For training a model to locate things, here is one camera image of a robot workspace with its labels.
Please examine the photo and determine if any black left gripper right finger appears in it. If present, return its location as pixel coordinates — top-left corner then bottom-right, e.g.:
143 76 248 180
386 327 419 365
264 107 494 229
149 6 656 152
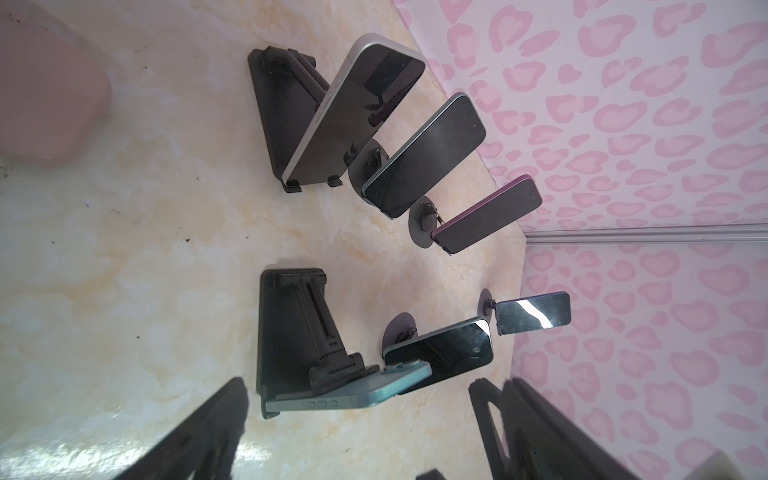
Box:
469 377 637 479

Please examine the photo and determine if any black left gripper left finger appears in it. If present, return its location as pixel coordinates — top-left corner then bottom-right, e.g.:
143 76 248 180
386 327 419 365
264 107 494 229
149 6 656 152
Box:
117 377 249 479

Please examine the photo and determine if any teal-edged phone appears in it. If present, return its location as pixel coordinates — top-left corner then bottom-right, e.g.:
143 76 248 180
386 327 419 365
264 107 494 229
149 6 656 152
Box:
383 317 494 394

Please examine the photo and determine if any purple phone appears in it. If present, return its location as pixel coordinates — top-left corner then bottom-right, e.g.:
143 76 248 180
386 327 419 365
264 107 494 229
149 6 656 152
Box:
431 175 543 255

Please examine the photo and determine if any small phone on round stand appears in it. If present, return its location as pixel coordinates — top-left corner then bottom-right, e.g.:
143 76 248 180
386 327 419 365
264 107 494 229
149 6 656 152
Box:
494 291 572 336

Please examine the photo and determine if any black folding stand, front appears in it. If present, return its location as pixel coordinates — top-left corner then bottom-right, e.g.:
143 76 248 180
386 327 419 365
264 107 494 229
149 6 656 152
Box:
256 268 380 420

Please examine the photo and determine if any black round stand, far right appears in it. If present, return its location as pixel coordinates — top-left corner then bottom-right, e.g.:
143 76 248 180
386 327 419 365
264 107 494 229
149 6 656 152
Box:
477 288 496 322

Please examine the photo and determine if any black round stand, purple phone's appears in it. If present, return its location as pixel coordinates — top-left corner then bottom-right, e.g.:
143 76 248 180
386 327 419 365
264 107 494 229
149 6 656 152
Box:
408 196 444 249

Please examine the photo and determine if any silver-edged phone on round stand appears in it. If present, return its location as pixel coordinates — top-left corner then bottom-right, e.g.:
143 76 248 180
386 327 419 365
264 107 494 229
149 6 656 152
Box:
361 92 486 219

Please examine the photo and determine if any black round phone stand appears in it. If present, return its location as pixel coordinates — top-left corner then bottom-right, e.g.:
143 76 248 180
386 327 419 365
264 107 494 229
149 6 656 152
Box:
347 139 389 200

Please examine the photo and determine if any black folding phone stand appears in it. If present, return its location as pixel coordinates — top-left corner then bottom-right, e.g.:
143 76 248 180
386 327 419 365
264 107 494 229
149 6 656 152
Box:
247 46 345 193

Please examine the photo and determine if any silver phone on folding stand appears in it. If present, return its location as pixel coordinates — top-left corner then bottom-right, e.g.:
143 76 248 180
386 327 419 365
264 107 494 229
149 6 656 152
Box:
282 33 426 187

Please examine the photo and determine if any pink rectangular case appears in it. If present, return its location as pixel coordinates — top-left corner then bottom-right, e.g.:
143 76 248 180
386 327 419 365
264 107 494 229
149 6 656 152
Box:
1 1 112 165

